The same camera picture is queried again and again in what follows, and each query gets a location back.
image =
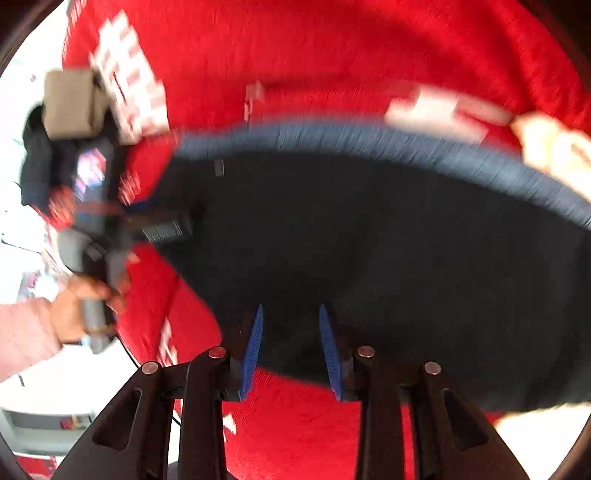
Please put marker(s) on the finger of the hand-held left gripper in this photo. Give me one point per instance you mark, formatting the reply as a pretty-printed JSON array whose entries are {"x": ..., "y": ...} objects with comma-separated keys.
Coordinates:
[{"x": 161, "y": 226}]

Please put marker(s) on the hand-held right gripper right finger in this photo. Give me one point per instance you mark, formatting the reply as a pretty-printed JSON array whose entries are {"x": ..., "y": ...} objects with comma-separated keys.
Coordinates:
[{"x": 330, "y": 353}]

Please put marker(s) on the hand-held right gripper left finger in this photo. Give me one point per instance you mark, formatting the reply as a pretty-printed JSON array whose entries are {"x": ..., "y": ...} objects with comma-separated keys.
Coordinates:
[{"x": 251, "y": 353}]

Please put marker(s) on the dark pants with blue waistband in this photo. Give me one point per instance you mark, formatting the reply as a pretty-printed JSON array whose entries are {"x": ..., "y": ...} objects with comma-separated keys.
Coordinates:
[{"x": 369, "y": 254}]

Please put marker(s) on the person's left forearm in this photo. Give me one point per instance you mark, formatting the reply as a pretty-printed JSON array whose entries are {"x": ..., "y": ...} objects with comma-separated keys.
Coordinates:
[{"x": 25, "y": 337}]

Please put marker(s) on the person's left hand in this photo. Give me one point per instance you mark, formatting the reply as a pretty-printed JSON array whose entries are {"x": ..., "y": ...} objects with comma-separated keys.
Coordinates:
[{"x": 69, "y": 309}]

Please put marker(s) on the dark cloth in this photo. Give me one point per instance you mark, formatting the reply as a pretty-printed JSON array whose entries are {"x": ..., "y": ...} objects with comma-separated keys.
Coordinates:
[{"x": 34, "y": 161}]

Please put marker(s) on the beige cloth bundle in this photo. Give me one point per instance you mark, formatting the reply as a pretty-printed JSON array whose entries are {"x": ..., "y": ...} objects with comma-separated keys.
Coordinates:
[{"x": 74, "y": 104}]

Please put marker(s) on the red printed blanket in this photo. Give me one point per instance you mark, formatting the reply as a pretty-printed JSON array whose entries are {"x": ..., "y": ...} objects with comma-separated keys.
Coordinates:
[{"x": 286, "y": 55}]

